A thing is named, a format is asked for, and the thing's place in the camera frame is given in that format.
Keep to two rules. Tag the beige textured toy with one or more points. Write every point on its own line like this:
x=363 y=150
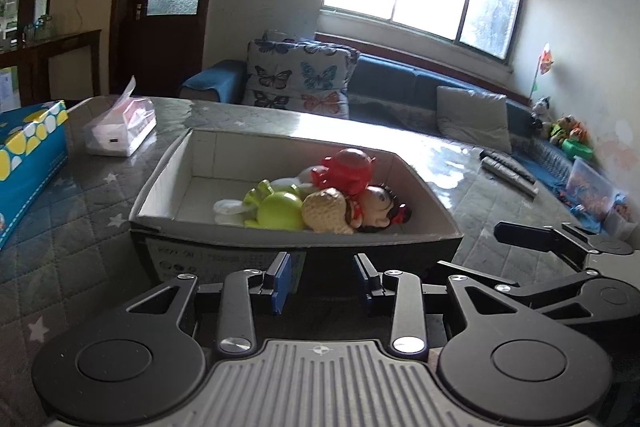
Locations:
x=326 y=212

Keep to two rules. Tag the blue sofa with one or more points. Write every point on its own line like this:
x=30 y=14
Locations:
x=400 y=96

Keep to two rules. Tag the white soft tissue pack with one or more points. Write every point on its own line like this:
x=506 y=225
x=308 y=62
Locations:
x=121 y=130

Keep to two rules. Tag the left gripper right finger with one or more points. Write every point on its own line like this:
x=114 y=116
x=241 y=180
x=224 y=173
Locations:
x=398 y=294

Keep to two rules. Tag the clear plastic storage bin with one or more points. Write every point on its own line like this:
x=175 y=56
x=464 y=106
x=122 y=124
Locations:
x=590 y=189

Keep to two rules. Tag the grey cushion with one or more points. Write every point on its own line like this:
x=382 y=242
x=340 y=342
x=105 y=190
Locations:
x=473 y=117

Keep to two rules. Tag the grey quilted star tablecloth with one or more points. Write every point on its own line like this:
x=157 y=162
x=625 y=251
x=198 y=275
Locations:
x=91 y=337

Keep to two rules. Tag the white cardboard box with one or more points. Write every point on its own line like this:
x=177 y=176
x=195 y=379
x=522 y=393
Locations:
x=174 y=222

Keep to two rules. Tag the blue polka-dot tissue box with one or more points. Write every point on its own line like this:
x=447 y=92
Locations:
x=33 y=150

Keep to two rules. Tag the black-haired doll in red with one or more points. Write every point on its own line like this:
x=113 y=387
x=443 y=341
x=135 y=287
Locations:
x=377 y=208

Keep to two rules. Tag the black remote control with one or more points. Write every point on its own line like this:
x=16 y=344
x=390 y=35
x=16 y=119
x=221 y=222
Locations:
x=510 y=163

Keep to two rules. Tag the lime green frog toy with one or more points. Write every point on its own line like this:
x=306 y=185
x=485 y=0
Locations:
x=274 y=208

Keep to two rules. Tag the red octopus toy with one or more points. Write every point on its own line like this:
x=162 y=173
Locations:
x=349 y=170

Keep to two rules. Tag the grey remote control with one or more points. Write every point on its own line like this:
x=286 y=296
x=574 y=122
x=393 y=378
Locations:
x=511 y=177

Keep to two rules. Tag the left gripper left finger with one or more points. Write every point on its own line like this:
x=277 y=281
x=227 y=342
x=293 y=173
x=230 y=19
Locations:
x=244 y=291

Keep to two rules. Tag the dark wooden cabinet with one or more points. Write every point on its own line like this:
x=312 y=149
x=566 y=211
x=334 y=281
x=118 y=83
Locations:
x=29 y=39

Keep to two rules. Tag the stuffed toys pile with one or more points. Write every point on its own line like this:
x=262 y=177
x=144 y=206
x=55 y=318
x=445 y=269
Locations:
x=566 y=133

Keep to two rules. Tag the butterfly print pillow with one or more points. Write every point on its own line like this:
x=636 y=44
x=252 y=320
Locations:
x=305 y=77

